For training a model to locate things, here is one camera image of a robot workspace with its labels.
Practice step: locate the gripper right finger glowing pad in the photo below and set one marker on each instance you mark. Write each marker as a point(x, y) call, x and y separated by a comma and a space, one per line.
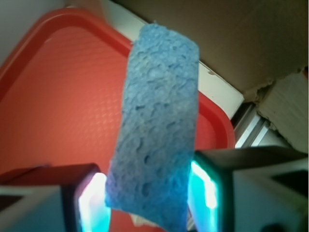
point(254, 189)

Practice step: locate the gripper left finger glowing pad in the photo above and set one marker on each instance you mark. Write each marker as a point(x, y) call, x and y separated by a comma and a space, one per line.
point(68, 198)

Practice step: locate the blue sponge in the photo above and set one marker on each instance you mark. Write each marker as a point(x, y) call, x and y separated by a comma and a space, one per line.
point(149, 172)

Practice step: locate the red plastic tray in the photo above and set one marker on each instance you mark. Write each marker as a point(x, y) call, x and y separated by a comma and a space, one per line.
point(61, 94)

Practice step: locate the brown cardboard panel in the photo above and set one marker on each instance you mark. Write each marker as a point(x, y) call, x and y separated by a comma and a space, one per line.
point(250, 43)

